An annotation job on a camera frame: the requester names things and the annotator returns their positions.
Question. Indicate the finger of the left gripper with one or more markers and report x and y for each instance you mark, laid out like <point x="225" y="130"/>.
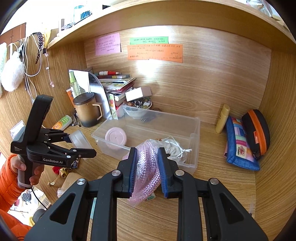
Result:
<point x="54" y="136"/>
<point x="58" y="153"/>

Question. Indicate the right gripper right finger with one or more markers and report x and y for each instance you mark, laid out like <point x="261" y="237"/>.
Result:
<point x="225" y="217"/>

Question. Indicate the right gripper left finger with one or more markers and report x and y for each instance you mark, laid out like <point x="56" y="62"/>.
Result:
<point x="88" y="206"/>

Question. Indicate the beige cream jar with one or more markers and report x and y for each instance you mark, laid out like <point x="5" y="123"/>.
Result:
<point x="71" y="178"/>

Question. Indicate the red velvet pouch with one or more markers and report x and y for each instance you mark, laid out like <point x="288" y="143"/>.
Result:
<point x="56" y="169"/>

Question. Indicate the clear plastic storage bin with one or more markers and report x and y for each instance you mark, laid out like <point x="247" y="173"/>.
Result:
<point x="153" y="125"/>

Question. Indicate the white drawstring pouch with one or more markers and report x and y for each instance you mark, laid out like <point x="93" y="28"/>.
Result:
<point x="173" y="148"/>

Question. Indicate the orange sleeve left forearm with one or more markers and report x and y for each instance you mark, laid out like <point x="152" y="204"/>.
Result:
<point x="10" y="191"/>

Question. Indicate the left hand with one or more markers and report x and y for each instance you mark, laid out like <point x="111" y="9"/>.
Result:
<point x="26" y="179"/>

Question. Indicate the green orange tube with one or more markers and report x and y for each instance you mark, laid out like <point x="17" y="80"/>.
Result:
<point x="63" y="123"/>

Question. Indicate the metal nail clippers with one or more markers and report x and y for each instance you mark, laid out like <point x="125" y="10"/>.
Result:
<point x="76" y="121"/>

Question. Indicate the brown mug with lid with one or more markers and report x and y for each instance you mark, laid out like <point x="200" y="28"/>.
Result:
<point x="89" y="111"/>

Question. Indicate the orange book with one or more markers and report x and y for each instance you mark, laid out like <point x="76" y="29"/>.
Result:
<point x="70" y="95"/>

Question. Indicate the green spray bottle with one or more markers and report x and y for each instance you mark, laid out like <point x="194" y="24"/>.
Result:
<point x="74" y="85"/>

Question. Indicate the fruit pattern box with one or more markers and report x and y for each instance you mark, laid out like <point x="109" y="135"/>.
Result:
<point x="112" y="106"/>

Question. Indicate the blue patchwork pouch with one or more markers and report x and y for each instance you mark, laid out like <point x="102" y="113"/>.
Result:
<point x="237" y="151"/>

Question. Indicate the white fluffy hanging pouch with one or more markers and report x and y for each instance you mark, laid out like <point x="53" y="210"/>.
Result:
<point x="12" y="70"/>

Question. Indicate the stack of books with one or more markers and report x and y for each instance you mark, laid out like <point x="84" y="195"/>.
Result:
<point x="117" y="85"/>

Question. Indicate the white cardboard box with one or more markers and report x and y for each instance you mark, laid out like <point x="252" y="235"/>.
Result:
<point x="137" y="93"/>

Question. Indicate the bowl of beads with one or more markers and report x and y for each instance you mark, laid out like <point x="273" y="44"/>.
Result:
<point x="137" y="108"/>

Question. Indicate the black orange zip case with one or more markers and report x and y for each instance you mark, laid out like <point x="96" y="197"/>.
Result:
<point x="257" y="132"/>

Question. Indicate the pink sticky note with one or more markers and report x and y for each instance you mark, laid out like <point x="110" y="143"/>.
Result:
<point x="109" y="44"/>

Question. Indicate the yellow lotion bottle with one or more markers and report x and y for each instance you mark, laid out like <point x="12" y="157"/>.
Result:
<point x="222" y="118"/>

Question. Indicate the green sticky note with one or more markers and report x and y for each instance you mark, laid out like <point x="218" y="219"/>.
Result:
<point x="149" y="40"/>

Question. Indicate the orange sticky note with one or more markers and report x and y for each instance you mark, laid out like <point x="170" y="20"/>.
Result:
<point x="165" y="52"/>

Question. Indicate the wooden shelf board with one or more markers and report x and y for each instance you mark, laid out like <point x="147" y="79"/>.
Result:
<point x="229" y="16"/>

